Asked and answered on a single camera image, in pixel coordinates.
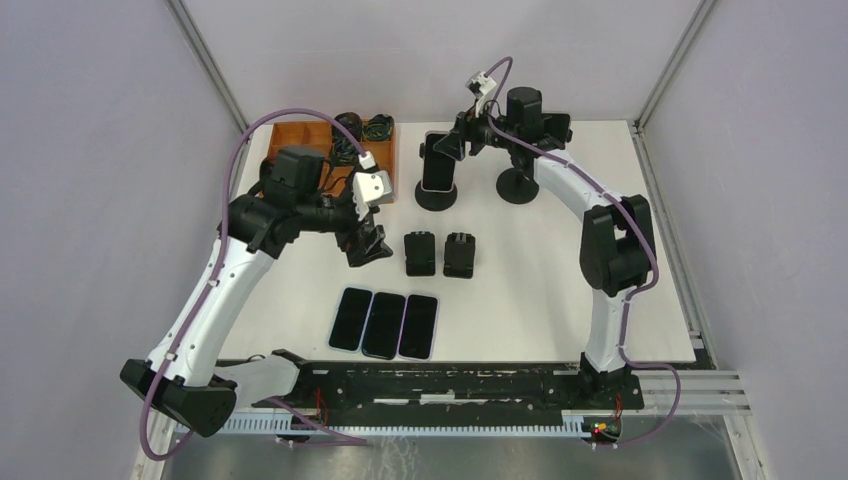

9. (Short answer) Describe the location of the light blue case phone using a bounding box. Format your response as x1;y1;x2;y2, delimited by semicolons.
328;287;374;352

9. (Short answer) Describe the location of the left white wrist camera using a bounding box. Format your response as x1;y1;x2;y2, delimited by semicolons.
352;151;395;221

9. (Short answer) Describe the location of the white case phone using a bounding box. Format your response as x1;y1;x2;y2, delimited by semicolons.
538;113;573;151

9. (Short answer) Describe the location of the lilac case phone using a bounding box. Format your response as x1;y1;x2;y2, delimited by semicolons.
397;295;439;361

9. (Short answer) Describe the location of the white slotted cable duct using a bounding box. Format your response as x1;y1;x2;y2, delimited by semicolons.
218;409;610;440

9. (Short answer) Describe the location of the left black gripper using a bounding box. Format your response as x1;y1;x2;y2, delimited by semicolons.
297;165;393;266

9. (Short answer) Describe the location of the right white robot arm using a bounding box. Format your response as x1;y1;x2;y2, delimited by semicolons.
415;87;658;408

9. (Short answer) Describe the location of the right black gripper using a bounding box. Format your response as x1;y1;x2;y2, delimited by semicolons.
434;97;518;161

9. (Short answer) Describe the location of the purple cable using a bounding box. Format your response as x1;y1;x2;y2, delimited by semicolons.
486;56;682;448
139;107;371;462

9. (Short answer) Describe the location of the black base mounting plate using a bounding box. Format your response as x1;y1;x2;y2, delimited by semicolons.
282;361;645;427

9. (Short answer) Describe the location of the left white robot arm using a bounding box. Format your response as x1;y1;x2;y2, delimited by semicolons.
120;147;394;437

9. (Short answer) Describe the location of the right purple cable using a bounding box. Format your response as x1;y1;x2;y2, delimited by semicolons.
486;56;682;448

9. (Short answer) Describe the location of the rolled green sock right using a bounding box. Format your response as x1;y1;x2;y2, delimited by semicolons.
362;114;395;142

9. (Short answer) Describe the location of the black round base clamp stand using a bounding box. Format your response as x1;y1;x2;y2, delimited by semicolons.
414;173;458;212

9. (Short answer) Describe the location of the black angled phone stand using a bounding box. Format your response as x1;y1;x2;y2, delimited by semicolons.
403;231;436;277

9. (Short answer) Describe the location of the dark blue case phone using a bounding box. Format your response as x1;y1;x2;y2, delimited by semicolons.
361;292;407;360

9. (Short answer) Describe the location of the rolled dark sock left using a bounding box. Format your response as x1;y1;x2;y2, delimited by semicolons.
334;111;363;141

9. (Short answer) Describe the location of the wooden compartment tray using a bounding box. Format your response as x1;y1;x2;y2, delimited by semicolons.
263;121;398;196

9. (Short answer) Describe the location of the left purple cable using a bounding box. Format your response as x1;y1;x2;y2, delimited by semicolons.
139;107;371;462

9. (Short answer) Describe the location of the rolled patterned sock front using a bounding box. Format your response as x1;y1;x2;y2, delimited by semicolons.
330;137;359;167

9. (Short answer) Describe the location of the tall black round stand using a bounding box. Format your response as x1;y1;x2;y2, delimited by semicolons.
496;120;544;205

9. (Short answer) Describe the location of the pink case phone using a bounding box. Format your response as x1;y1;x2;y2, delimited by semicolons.
420;131;456;192

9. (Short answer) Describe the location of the black folding phone stand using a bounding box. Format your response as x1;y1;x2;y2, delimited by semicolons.
443;232;476;279

